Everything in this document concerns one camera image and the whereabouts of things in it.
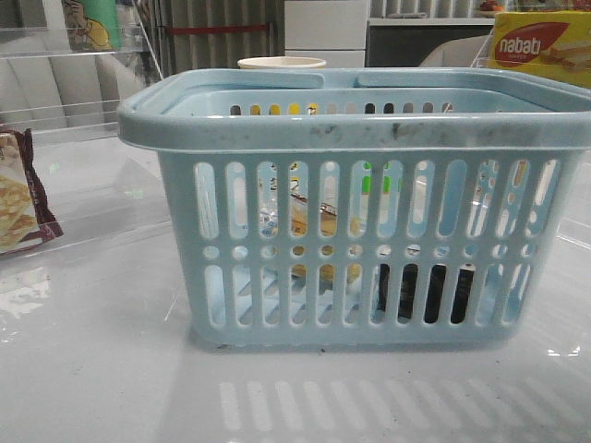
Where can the bread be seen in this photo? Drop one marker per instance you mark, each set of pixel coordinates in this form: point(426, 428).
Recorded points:
point(298, 226)

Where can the white drawer cabinet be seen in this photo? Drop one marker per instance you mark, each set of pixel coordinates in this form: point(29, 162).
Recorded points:
point(335, 31)

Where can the yellow nabati wafer box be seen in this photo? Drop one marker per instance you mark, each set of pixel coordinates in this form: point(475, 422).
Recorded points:
point(553, 45)

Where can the clear acrylic display shelf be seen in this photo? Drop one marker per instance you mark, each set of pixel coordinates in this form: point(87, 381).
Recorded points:
point(62, 95)

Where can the brown cracker snack packet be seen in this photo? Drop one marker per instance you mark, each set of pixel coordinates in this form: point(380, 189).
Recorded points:
point(26, 219)

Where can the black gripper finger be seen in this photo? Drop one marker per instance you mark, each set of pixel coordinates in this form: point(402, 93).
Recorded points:
point(437, 278)

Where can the cream paper cup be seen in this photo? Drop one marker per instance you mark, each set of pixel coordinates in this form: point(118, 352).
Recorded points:
point(281, 62)

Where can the light blue plastic basket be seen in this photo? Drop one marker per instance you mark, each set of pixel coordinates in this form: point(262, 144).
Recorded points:
point(463, 167)

